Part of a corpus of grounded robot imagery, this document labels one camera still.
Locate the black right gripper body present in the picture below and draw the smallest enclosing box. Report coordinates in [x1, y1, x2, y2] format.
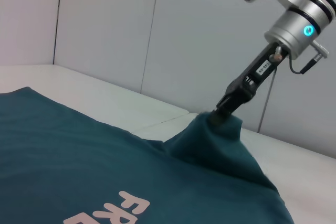
[227, 42, 289, 102]

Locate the teal FREE print T-shirt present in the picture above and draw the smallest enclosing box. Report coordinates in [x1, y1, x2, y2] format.
[0, 86, 296, 224]

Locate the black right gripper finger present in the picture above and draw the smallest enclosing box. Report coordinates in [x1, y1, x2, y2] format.
[209, 89, 238, 125]
[214, 94, 252, 127]

